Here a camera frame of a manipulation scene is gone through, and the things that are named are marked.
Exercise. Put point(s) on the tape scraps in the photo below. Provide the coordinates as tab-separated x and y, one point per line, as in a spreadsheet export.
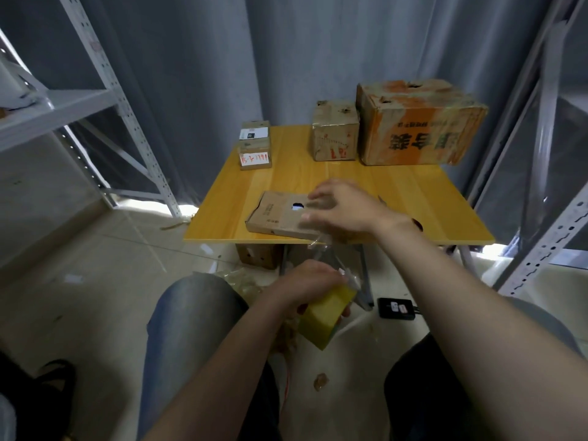
253	284

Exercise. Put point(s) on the yellow wooden table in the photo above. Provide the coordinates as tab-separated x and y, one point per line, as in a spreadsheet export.
230	197

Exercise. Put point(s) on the person's right hand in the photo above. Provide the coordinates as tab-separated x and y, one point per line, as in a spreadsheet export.
354	208

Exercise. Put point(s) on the grey curtain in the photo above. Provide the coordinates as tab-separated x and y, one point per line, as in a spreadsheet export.
276	50

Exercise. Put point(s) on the person's left hand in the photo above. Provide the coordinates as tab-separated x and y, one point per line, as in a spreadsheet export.
308	284

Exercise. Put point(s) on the yellow tape roll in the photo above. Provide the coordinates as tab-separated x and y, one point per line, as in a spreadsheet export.
326	318

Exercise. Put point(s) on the grey metal shelf unit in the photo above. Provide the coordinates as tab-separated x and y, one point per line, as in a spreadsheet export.
64	105
551	160

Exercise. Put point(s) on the medium brown cardboard box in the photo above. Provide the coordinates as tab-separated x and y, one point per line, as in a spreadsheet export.
335	133

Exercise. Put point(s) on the person's right leg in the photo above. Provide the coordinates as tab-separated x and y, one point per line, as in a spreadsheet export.
423	390

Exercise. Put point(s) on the long white-labelled cardboard box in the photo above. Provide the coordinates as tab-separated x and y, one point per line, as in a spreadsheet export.
254	147

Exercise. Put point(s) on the black power adapter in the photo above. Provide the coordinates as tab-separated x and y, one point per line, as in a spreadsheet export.
396	308

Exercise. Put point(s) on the person's right forearm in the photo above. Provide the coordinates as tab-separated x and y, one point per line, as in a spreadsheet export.
496	335

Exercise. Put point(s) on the small cardboard box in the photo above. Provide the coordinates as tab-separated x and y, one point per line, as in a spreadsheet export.
271	216

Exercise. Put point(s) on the person's left forearm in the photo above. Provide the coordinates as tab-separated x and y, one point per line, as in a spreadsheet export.
220	372

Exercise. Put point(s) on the plain brown cardboard box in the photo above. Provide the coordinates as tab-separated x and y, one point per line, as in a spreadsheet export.
257	256

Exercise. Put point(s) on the large orange print cardboard box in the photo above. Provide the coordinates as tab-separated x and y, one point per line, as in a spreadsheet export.
418	124

